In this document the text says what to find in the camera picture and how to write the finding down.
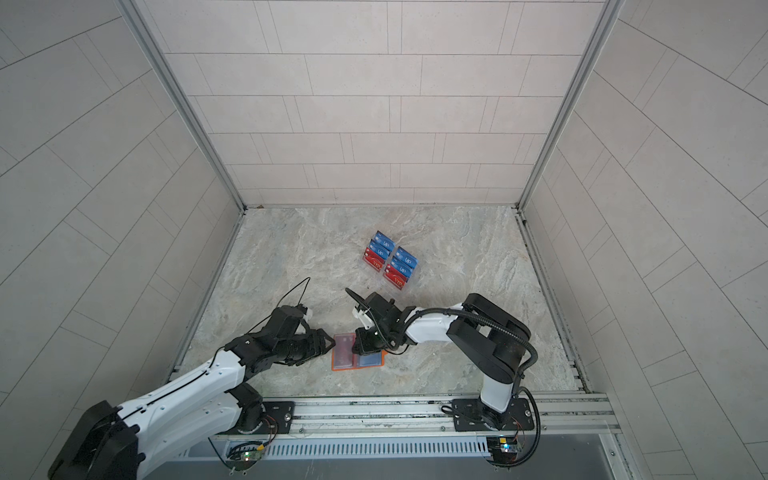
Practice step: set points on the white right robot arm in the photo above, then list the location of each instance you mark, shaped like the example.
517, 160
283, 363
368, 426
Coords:
496, 342

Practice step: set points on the aluminium corner post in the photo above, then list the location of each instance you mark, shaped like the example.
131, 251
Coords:
607, 18
139, 28

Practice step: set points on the left card stack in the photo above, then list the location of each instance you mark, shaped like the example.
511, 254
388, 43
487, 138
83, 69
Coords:
378, 251

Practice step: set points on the aluminium corner post right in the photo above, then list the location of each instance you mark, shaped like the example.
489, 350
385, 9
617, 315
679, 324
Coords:
607, 18

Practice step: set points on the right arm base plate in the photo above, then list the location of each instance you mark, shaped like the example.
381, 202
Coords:
471, 415

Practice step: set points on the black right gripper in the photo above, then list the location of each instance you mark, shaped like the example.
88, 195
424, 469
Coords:
362, 344

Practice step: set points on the left green circuit board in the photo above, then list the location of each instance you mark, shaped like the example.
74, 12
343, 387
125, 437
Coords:
244, 456

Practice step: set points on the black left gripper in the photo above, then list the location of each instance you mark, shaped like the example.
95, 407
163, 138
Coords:
315, 348

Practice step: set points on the right card stack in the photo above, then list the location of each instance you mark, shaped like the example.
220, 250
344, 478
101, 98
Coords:
400, 268

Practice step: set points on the right green circuit board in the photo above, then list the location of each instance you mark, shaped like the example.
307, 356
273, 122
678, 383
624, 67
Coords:
503, 451

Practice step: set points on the orange card holder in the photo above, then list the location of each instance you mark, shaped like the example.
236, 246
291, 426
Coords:
368, 361

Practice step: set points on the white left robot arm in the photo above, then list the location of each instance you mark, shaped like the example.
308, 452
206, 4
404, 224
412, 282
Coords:
130, 440

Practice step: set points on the card stack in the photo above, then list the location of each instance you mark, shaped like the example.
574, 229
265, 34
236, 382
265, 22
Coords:
400, 268
378, 251

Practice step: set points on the green circuit board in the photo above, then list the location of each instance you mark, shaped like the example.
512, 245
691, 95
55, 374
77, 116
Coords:
244, 456
503, 451

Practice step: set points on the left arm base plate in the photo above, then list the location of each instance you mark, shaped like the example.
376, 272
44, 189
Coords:
266, 418

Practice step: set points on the aluminium corner post left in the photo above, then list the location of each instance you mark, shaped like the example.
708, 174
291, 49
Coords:
139, 28

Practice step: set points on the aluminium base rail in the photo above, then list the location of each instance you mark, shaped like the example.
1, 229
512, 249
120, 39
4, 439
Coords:
421, 416

